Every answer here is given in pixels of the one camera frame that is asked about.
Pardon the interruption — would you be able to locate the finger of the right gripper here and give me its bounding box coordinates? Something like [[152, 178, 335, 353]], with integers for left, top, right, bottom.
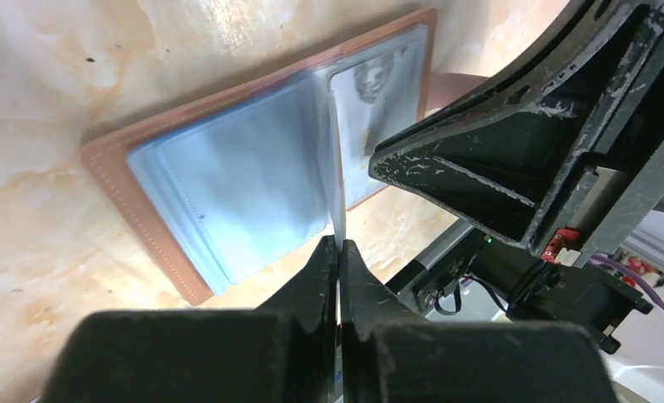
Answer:
[[404, 1, 642, 142], [369, 1, 664, 251]]

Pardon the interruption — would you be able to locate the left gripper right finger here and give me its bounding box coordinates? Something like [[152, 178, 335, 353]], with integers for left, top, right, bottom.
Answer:
[[339, 240, 617, 402]]

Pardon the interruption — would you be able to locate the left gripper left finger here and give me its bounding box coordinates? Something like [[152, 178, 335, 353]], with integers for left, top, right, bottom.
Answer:
[[40, 236, 339, 402]]

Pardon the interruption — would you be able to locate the brown leather card holder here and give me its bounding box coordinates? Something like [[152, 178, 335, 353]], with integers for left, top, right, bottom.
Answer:
[[80, 6, 491, 308]]

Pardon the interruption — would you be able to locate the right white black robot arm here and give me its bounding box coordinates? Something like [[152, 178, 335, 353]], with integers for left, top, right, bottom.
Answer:
[[369, 1, 664, 401]]

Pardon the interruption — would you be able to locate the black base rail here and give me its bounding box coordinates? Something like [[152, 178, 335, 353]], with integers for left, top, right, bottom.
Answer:
[[385, 220, 495, 322]]

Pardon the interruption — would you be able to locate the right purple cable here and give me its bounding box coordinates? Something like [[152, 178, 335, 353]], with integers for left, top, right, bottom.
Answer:
[[589, 253, 664, 321]]

